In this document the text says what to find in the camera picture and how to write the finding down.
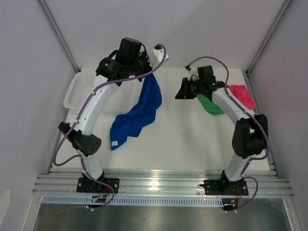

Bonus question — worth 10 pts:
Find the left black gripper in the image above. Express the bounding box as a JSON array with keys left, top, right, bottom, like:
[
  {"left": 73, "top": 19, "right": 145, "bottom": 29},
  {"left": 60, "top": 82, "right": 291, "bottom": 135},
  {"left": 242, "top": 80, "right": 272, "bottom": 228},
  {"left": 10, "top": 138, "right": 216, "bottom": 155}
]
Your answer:
[{"left": 129, "top": 51, "right": 158, "bottom": 82}]

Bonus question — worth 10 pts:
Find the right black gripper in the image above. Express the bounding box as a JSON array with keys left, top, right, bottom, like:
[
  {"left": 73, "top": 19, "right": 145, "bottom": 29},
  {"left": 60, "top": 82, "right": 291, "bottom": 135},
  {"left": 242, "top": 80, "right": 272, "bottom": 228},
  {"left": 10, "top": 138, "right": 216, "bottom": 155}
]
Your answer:
[{"left": 175, "top": 77, "right": 205, "bottom": 99}]

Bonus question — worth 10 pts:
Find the blue towel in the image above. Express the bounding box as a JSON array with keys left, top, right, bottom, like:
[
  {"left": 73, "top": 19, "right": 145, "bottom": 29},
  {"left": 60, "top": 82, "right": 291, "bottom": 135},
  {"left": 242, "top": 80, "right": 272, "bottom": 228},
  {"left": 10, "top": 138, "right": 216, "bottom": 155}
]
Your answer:
[{"left": 110, "top": 74, "right": 162, "bottom": 151}]

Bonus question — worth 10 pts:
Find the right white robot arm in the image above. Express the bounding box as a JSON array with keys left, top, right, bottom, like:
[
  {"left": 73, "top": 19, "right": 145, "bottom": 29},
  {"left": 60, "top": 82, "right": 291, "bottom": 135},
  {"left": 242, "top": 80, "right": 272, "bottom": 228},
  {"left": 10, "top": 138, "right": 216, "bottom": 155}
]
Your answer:
[{"left": 175, "top": 65, "right": 268, "bottom": 194}]

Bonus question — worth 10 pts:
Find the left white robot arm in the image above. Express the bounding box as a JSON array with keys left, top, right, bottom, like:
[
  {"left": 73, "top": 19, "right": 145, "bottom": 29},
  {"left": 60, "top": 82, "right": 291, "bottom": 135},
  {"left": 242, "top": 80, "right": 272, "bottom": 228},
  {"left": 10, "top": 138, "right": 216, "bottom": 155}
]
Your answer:
[{"left": 58, "top": 38, "right": 152, "bottom": 193}]

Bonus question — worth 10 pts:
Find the green towel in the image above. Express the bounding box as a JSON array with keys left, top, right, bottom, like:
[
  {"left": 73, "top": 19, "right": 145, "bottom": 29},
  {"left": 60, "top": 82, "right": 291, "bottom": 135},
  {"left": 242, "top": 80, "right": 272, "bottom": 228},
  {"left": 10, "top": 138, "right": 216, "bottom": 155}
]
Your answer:
[{"left": 197, "top": 94, "right": 225, "bottom": 116}]

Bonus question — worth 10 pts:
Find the white plastic basket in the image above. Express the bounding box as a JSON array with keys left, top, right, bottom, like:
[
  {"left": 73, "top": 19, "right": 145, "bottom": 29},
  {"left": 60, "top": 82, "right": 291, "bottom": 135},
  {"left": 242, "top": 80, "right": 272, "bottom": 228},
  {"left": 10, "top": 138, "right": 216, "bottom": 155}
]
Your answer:
[{"left": 63, "top": 72, "right": 95, "bottom": 110}]

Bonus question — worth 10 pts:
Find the pink towel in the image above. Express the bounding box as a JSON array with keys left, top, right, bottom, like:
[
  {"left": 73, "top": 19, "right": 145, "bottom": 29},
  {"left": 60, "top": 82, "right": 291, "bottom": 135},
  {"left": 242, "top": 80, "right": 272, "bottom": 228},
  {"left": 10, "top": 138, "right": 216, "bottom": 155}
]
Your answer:
[{"left": 227, "top": 85, "right": 257, "bottom": 110}]

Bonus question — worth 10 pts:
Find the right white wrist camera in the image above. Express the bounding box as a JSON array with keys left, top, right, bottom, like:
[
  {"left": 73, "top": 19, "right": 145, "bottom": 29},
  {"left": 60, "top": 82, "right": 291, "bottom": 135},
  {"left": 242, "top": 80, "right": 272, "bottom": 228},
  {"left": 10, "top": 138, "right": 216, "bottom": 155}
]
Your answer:
[{"left": 185, "top": 65, "right": 192, "bottom": 72}]

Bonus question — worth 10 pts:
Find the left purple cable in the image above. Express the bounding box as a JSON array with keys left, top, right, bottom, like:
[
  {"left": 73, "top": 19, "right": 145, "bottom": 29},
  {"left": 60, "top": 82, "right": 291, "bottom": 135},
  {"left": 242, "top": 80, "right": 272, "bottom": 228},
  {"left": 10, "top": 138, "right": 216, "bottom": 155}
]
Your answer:
[{"left": 52, "top": 44, "right": 168, "bottom": 214}]

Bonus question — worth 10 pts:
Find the purple cable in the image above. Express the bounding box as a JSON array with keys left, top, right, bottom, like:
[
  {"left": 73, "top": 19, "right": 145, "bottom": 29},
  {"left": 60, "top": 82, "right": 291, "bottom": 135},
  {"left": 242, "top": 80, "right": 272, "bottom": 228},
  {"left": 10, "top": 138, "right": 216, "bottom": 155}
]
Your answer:
[
  {"left": 186, "top": 56, "right": 270, "bottom": 214},
  {"left": 52, "top": 44, "right": 168, "bottom": 214}
]

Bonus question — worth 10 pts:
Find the left aluminium corner post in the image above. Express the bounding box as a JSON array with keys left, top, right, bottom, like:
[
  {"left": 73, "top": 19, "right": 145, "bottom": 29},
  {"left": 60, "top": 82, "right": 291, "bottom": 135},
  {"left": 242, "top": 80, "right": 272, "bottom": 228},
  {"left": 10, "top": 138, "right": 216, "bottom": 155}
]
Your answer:
[{"left": 37, "top": 0, "right": 80, "bottom": 73}]

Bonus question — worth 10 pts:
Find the aluminium corner post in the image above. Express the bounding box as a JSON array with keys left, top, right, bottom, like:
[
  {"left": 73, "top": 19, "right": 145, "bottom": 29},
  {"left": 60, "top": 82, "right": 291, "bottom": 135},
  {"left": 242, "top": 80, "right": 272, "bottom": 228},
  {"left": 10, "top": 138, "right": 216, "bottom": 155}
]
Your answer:
[
  {"left": 245, "top": 0, "right": 295, "bottom": 75},
  {"left": 37, "top": 0, "right": 80, "bottom": 73}
]

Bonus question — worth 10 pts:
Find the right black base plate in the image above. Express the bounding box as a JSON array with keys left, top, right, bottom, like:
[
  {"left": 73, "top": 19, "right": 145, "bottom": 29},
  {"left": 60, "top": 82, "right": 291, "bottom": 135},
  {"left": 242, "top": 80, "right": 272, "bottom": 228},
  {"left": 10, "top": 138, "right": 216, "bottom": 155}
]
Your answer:
[{"left": 199, "top": 180, "right": 248, "bottom": 196}]

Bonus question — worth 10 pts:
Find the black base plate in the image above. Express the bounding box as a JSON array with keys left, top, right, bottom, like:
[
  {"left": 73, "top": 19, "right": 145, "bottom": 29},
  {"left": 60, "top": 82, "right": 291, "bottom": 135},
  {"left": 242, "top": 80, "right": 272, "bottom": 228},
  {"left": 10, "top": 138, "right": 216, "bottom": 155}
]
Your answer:
[
  {"left": 199, "top": 180, "right": 248, "bottom": 196},
  {"left": 76, "top": 178, "right": 120, "bottom": 193}
]

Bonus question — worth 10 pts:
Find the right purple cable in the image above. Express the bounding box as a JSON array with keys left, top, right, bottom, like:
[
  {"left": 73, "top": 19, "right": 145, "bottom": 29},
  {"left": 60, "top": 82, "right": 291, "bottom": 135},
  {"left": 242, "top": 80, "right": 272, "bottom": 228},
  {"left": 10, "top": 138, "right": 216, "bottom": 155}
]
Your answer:
[{"left": 186, "top": 56, "right": 270, "bottom": 214}]

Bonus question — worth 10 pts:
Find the white slotted cable duct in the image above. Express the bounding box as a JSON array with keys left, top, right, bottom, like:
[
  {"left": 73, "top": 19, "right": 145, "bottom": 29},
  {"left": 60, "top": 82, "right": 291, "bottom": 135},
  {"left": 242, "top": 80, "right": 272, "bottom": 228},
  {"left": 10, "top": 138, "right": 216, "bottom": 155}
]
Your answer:
[{"left": 42, "top": 194, "right": 237, "bottom": 207}]

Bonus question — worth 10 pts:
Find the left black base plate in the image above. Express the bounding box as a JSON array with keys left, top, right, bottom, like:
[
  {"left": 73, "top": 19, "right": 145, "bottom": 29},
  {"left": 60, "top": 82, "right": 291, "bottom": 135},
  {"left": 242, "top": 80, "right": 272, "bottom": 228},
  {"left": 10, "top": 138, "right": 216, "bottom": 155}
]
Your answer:
[{"left": 76, "top": 178, "right": 120, "bottom": 193}]

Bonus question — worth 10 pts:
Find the right aluminium corner post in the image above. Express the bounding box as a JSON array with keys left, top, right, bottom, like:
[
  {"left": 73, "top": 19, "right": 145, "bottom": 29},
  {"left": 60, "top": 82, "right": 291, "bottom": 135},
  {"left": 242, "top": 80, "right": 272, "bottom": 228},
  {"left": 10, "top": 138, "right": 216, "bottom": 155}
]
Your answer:
[{"left": 245, "top": 0, "right": 295, "bottom": 75}]

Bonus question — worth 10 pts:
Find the aluminium front rail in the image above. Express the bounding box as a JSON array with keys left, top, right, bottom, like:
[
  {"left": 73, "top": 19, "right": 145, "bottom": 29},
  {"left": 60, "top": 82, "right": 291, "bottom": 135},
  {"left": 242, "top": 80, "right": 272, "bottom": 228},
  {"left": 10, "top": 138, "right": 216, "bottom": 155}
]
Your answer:
[{"left": 32, "top": 167, "right": 294, "bottom": 198}]

